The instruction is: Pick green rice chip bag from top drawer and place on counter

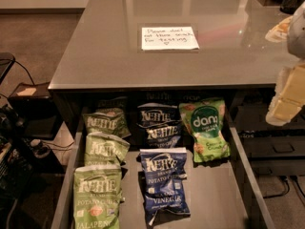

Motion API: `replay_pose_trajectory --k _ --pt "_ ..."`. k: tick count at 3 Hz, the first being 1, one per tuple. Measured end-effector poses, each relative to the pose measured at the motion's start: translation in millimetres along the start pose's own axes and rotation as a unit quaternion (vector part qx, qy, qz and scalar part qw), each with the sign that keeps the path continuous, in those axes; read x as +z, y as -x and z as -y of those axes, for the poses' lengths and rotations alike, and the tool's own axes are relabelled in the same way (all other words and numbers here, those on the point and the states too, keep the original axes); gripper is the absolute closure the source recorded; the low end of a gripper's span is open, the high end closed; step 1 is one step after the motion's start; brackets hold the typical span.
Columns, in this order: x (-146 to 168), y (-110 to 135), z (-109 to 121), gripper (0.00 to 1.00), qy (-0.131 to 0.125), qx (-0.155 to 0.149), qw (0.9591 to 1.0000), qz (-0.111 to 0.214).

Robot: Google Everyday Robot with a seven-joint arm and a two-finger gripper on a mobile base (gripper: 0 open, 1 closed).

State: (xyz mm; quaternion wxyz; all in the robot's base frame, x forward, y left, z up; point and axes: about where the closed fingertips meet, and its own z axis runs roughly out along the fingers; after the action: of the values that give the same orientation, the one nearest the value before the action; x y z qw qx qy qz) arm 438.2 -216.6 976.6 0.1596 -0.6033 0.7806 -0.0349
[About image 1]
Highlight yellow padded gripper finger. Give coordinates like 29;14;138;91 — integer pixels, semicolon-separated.
266;63;305;126

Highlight green rice chip bag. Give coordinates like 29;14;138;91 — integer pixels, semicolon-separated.
178;98;231;163

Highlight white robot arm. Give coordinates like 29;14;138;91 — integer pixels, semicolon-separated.
265;2;305;126

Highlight open grey top drawer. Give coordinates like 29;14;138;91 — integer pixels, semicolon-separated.
51;89;275;229

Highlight blue Kettle bag middle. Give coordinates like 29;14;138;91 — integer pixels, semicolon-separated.
146;123;181;148

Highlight dark blue Kettle bag rear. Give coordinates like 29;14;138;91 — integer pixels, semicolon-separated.
137;103;177;128

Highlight blue Kettle vinegar bag front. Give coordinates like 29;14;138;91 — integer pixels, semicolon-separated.
139;147;190;226

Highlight green Kettle bag far back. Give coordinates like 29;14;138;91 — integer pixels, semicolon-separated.
95;96;128;110

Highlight green Kettle bag rear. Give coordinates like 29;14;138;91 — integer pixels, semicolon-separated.
83;108;131;138

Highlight green Kettle bag middle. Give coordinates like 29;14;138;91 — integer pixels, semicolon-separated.
84;132;130;166

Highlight green Kettle jalapeno bag front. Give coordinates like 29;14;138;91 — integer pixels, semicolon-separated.
73;164;122;229

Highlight black cabinet with drawers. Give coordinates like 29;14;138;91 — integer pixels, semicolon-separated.
230;89;305;176

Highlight white handwritten paper note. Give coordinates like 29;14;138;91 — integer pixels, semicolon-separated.
141;27;199;51

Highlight dark box with sticky note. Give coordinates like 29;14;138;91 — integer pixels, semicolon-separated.
8;82;62;140

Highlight black cable on floor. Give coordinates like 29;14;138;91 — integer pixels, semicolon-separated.
261;175;305;208

